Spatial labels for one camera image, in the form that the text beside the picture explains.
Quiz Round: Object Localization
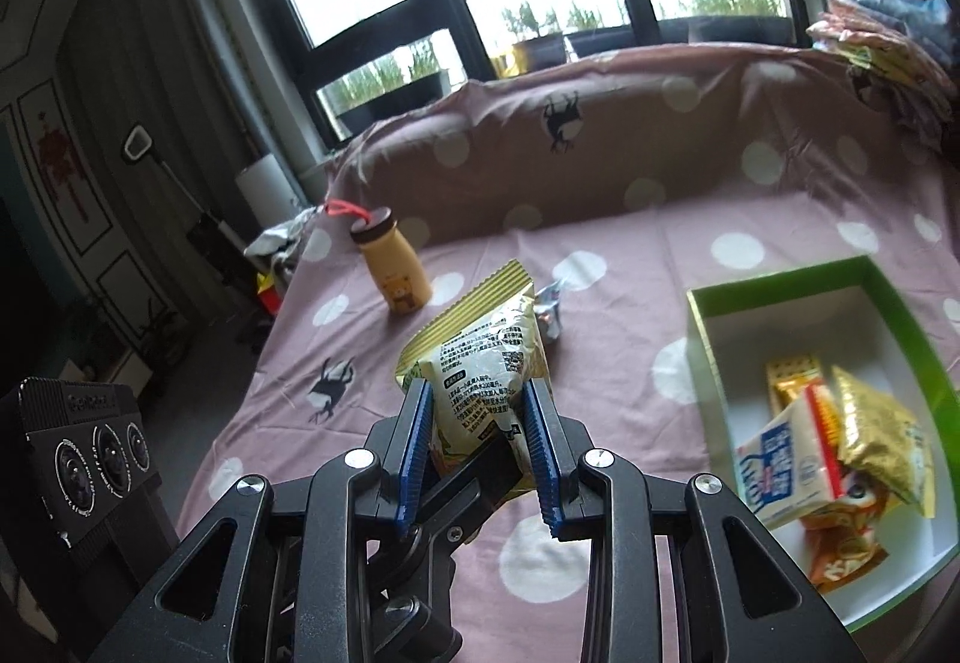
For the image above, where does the stack of folded clothes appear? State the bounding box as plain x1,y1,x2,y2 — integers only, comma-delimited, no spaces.
806,0,960,139

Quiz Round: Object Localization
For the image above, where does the red hanging ornament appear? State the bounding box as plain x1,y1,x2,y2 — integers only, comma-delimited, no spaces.
34,112,91,229

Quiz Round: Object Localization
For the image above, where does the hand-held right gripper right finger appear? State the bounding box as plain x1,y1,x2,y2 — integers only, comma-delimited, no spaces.
521,378,863,663

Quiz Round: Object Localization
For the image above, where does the red yellow packet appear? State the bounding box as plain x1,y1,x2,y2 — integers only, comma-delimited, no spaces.
255,273,290,315

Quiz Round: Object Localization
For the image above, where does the crumpled silver bag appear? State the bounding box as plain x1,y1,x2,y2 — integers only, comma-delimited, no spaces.
244,209,323,263

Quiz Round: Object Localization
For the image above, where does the yellow bottle with red strap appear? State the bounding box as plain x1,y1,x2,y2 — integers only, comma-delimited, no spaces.
322,199,430,315

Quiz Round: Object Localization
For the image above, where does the long black planter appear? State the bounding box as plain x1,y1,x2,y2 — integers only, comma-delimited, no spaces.
660,14,792,45
330,70,451,131

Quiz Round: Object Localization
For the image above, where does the white cylinder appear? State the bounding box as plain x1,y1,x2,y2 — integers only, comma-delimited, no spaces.
235,153,305,233

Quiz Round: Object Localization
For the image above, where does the green cardboard box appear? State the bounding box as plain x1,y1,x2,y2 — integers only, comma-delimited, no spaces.
686,256,960,632

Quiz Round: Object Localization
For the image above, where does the dark stick vacuum cleaner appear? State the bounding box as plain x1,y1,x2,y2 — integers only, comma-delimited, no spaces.
122,123,241,274

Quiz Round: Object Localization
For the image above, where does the small silver snack packet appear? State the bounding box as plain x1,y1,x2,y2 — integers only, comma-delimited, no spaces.
534,280,565,343

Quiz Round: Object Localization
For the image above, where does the orange snack packet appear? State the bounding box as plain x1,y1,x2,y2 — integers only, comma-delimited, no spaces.
799,483,890,595

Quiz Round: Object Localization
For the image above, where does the shiny gold snack packet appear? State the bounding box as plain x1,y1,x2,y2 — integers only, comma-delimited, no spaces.
829,363,938,520

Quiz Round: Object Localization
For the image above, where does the yellow striped snack packet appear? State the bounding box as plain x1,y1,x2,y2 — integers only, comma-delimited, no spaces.
396,259,554,500

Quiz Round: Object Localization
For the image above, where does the pink polka dot bedsheet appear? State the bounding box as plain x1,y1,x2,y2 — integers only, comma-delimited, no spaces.
176,44,960,663

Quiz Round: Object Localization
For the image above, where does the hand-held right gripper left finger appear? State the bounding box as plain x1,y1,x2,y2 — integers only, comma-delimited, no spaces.
88,378,436,663

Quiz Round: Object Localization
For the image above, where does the white blue red packet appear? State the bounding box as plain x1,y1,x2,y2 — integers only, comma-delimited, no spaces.
733,384,848,529

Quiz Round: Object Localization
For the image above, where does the gold cracker packet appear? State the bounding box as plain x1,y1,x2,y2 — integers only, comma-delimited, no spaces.
765,352,830,409

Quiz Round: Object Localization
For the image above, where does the black plant pot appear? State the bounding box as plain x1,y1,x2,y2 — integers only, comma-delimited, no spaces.
564,25,635,60
510,33,567,70

